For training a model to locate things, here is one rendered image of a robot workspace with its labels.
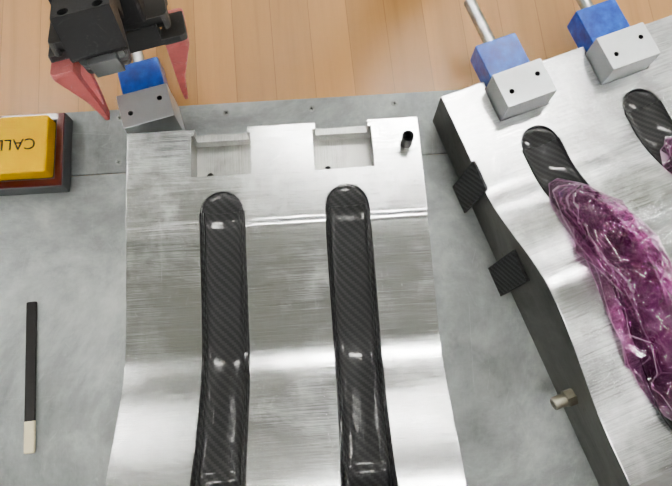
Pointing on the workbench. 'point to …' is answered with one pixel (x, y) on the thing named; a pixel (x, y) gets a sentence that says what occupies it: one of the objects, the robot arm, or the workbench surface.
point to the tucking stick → (30, 378)
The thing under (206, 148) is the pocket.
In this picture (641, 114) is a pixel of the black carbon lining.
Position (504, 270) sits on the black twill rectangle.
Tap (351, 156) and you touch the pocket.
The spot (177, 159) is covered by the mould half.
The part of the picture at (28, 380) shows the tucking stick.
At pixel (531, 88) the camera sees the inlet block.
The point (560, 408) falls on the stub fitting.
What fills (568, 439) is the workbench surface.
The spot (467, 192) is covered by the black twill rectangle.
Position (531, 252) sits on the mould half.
